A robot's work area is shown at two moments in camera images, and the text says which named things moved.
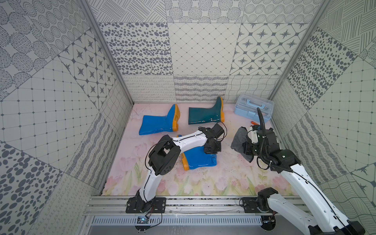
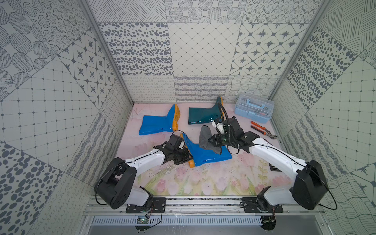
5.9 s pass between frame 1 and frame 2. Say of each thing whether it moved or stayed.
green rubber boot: stayed
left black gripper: moved
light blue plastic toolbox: stayed
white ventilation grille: stayed
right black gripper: moved
